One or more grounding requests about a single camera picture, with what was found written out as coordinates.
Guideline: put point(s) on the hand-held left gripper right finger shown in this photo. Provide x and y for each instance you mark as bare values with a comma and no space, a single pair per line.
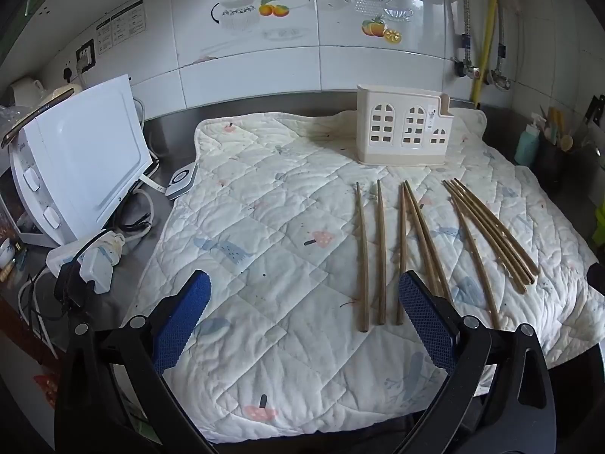
425,321

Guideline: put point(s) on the wall instruction sticker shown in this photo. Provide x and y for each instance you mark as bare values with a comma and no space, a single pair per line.
120,22

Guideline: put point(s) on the white plug adapter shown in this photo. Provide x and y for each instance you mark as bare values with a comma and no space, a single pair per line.
97,269

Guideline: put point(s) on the printed cardboard box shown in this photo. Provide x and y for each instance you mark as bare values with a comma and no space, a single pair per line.
12,227

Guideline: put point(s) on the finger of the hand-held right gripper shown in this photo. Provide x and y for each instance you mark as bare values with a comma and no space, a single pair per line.
597,282

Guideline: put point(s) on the wooden spoon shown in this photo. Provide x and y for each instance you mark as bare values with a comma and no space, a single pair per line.
566,142

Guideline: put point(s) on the white microwave oven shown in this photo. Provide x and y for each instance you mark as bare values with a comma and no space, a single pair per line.
80,151

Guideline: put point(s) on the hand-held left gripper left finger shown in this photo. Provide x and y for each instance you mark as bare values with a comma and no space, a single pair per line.
182,321

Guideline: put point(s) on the teal soap bottle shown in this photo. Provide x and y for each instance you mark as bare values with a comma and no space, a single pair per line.
527,144

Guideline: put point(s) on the printed quilted mat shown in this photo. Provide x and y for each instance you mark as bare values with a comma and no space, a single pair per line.
264,227

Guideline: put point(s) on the white power strip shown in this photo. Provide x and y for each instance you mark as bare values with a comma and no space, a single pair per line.
59,257

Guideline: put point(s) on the set of wooden chopsticks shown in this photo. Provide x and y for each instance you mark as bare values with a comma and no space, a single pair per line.
381,255

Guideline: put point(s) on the black wall socket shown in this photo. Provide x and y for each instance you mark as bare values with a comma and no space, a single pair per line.
86,56

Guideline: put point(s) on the green plastic rack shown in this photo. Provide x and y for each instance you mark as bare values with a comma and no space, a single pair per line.
600,220

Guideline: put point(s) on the red printed bag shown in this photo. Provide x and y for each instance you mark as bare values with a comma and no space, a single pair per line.
45,383

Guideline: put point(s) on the cream house-shaped utensil holder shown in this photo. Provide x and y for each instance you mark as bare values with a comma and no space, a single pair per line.
401,125

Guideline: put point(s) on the white round-dial device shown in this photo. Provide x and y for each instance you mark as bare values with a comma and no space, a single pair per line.
182,179

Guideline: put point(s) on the black power plug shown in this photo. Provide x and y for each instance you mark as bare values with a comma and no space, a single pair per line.
66,283

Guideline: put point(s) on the metal water valve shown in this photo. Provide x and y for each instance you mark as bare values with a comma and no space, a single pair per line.
467,71
497,79

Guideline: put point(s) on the black utensil cup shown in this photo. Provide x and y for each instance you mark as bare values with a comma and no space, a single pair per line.
550,161

